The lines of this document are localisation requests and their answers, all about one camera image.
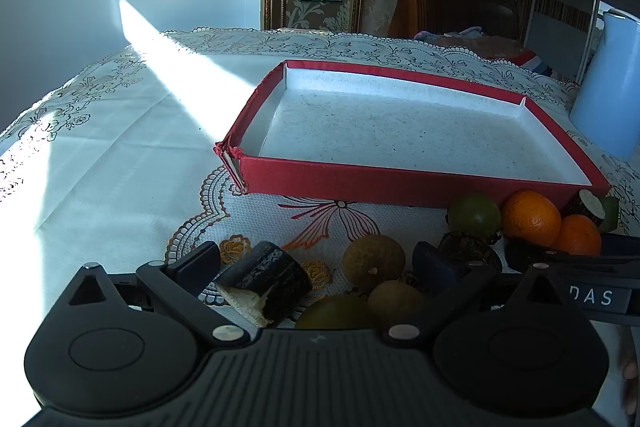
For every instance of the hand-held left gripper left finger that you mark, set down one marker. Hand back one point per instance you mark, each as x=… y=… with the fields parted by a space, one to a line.
x=200 y=264

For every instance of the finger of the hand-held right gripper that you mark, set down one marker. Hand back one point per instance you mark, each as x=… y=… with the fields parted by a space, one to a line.
x=620 y=244
x=525 y=252

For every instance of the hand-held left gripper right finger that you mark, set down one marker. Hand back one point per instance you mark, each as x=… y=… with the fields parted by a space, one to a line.
x=435 y=264

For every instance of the green sugarcane piece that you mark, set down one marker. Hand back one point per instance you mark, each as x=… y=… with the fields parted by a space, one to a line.
x=609 y=214

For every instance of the orange tangerine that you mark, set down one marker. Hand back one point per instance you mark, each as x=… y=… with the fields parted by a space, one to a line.
x=577 y=234
x=530 y=217

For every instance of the knobby dark sugarcane piece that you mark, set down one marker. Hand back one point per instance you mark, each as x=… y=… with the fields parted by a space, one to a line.
x=470 y=247

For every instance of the brown longan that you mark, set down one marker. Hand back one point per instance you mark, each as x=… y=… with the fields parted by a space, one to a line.
x=372 y=259
x=395 y=302

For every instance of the green round jujube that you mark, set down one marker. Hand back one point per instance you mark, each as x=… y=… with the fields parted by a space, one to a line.
x=472 y=213
x=332 y=314

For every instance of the red cardboard box tray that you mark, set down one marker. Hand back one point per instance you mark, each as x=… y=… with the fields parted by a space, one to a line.
x=400 y=127

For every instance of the person's right hand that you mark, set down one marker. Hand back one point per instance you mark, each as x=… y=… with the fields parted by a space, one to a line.
x=631 y=372

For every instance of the light blue electric kettle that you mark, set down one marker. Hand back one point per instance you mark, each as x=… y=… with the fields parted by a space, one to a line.
x=610 y=97

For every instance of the red white blue striped cloth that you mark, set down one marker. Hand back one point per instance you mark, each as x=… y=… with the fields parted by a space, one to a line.
x=530 y=62

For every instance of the pile of bedding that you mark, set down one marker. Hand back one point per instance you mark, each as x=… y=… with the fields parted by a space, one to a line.
x=460 y=38

